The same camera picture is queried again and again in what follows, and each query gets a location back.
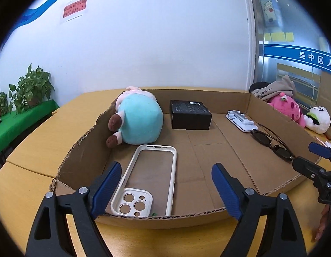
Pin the white phone stand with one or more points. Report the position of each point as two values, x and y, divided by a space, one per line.
241 121

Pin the yellow sticky note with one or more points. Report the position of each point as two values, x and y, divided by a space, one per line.
289 36
267 37
277 36

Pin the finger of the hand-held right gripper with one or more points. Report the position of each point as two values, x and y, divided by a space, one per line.
319 149
305 166

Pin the white phone case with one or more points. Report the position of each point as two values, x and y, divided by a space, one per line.
148 206

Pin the brown cardboard box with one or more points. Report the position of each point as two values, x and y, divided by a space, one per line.
202 152

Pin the black rectangular box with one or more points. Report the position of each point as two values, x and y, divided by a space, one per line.
190 115

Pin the red wall sign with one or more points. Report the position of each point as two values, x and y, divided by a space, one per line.
74 8

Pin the cartoon wall poster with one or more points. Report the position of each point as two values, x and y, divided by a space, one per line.
269 10

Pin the blue window banner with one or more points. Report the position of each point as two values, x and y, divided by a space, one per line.
283 53

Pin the pink strawberry plush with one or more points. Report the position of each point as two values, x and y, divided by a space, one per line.
285 109

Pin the small green potted plant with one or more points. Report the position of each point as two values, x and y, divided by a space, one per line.
1 103

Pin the white panda plush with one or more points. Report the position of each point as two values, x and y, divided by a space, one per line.
320 117

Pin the pink and teal pig plush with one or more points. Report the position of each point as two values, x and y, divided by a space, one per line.
141 120

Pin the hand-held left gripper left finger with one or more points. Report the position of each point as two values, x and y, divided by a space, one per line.
106 190

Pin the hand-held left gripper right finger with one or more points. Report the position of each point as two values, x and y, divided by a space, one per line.
225 190

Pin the green table cloth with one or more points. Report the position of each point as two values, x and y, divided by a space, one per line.
18 125

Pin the beige printed cloth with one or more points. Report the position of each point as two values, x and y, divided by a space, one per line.
283 85

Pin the black cap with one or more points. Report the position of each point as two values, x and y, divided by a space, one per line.
257 85

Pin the large green potted plant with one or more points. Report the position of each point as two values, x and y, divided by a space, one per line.
31 85

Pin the person's right hand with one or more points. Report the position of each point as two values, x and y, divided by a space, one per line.
323 222

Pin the wooden desk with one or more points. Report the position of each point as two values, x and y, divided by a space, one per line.
23 184

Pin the black sunglasses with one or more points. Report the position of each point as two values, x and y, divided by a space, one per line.
261 138

